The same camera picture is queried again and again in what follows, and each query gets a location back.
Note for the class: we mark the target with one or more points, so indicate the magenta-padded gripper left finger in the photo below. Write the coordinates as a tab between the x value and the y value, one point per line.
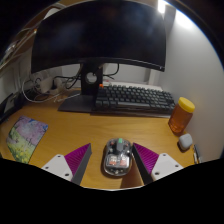
60	165

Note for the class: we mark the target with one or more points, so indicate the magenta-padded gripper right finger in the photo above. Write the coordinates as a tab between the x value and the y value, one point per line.
163	165

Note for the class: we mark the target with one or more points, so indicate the transparent computer mouse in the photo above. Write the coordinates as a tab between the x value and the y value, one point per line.
117	158

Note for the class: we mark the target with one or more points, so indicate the cherry blossom print mouse pad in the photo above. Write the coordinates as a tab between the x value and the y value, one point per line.
25	138

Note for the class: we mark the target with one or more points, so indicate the white earbuds case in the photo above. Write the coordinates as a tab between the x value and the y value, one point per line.
185	141

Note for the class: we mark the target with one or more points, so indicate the silver pen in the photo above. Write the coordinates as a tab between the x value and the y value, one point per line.
197	154

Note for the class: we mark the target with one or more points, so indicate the orange jar with yellow lid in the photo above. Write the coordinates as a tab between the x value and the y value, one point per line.
180	116

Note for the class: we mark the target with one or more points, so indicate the dark grey mechanical keyboard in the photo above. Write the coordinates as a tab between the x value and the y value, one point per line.
136	98

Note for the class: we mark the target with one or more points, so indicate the silver mini computer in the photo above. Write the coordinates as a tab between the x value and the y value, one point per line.
9	104

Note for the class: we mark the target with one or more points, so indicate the white power strip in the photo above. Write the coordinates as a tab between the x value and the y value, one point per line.
46	85

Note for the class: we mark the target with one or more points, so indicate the black curved monitor with stand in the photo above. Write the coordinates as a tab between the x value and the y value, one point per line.
100	33

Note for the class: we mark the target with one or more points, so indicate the wooden wall shelf unit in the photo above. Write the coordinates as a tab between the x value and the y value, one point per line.
15	46

